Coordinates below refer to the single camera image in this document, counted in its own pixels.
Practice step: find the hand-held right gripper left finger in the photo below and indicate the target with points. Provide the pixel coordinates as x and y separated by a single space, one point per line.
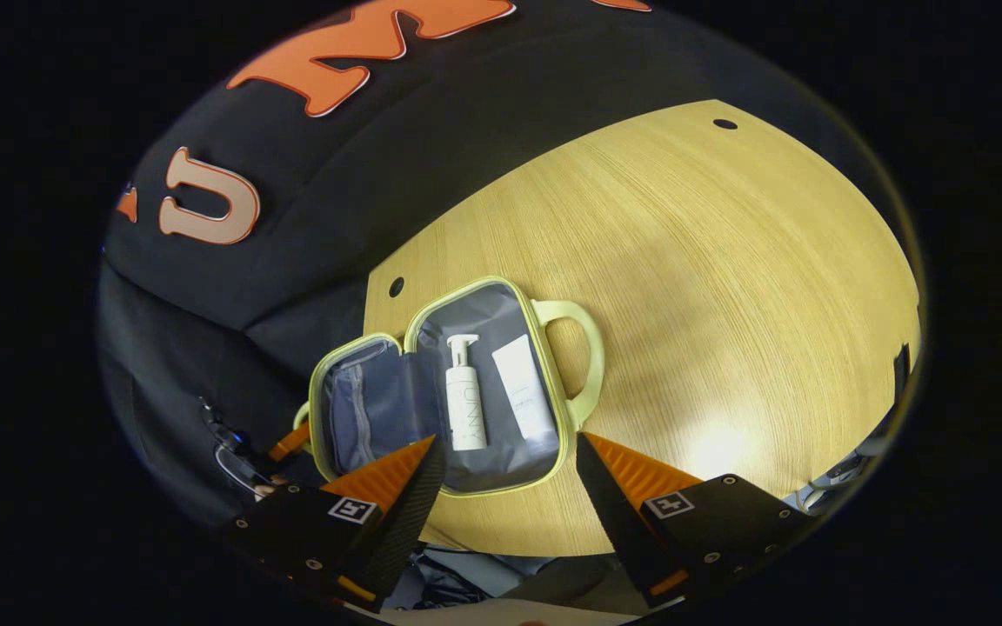
405 513

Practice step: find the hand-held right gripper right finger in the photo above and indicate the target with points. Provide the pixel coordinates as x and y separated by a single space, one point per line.
614 513

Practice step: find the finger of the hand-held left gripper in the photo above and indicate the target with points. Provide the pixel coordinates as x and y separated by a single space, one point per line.
290 443

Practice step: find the white pump bottle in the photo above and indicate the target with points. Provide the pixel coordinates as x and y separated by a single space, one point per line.
466 409

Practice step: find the white squeeze tube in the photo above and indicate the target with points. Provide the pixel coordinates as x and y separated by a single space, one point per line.
523 391

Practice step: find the cream yellow suitcase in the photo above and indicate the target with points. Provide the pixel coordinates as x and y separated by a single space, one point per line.
475 304

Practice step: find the person's gray clothing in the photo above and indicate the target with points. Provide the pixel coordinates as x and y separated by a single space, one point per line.
466 578

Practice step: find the black backdrop cloth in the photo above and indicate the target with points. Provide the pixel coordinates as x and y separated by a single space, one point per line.
466 130

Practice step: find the black table edge bracket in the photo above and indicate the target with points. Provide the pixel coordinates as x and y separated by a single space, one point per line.
901 374

